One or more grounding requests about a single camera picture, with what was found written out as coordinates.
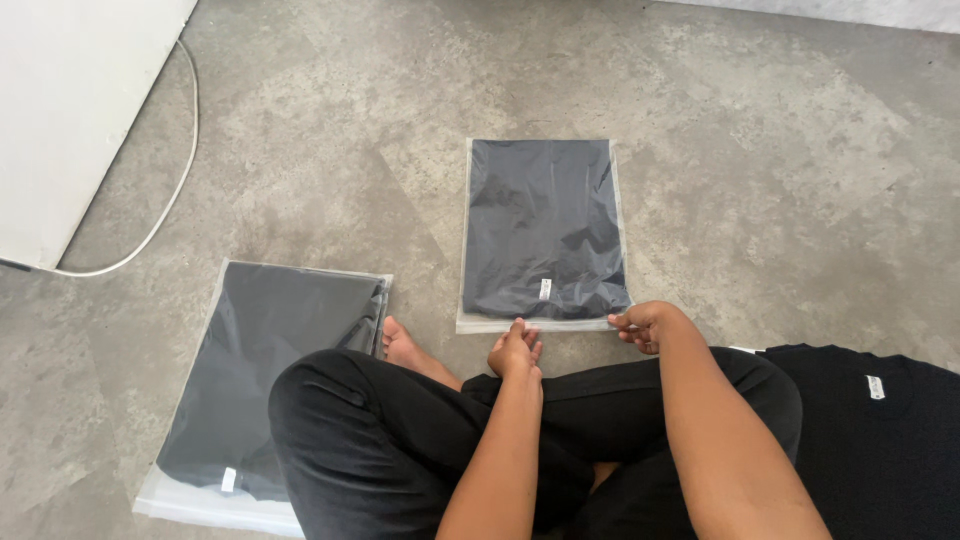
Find person's left hand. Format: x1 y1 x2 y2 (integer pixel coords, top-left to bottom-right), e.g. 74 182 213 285
487 318 544 380

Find person's right hand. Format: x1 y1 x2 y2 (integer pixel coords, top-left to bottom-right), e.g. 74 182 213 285
607 300 692 356

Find clear plastic garment bag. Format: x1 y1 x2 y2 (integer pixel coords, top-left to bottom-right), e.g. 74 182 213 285
455 137 636 336

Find folded black shirt in bag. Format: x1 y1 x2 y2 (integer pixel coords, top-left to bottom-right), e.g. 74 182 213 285
462 139 633 321

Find person's bare foot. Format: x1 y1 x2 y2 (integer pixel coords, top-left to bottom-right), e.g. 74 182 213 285
381 315 465 393

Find person's black trousers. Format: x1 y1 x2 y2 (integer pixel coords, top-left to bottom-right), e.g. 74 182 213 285
267 346 804 540

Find stack of bagged black shirts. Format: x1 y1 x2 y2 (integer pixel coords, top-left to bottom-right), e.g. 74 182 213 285
132 258 394 540

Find loose black t-shirt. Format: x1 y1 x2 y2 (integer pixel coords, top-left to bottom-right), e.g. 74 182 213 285
757 343 960 540

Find white cabinet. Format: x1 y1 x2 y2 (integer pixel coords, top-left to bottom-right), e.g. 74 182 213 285
0 0 199 273

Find white cable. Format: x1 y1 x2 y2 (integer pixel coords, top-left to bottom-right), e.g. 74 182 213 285
52 39 201 279

